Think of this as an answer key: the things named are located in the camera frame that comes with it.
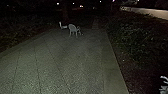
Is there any low pale garden wall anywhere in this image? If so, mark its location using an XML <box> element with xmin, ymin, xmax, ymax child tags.
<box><xmin>119</xmin><ymin>5</ymin><xmax>168</xmax><ymax>22</ymax></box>

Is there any white garden chair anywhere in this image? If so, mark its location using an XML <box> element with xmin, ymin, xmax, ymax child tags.
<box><xmin>58</xmin><ymin>20</ymin><xmax>69</xmax><ymax>31</ymax></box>
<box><xmin>67</xmin><ymin>23</ymin><xmax>82</xmax><ymax>38</ymax></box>

